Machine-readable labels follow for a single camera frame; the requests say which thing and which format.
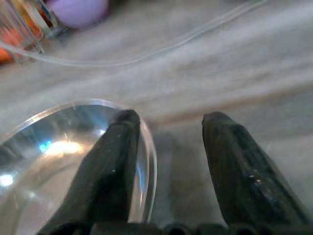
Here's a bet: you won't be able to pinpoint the clear jar orange contents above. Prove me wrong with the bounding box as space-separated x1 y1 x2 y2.
0 0 46 66

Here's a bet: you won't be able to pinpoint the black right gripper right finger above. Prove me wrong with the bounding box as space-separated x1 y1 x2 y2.
202 111 313 227

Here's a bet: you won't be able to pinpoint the glass jar colourful label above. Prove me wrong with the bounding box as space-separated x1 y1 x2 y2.
29 0 70 40

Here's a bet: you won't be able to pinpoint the clear glass bowl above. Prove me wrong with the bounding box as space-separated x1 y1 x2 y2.
0 98 158 235

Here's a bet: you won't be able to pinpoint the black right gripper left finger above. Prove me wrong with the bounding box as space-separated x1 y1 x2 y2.
44 109 141 228

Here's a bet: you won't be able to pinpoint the purple round object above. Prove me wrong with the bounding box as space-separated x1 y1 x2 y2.
45 0 110 29

